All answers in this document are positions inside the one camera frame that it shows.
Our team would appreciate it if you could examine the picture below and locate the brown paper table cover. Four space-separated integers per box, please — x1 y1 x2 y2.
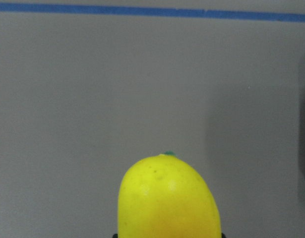
0 0 305 238

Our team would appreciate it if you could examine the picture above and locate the yellow mango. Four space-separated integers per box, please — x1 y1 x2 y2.
117 152 222 238

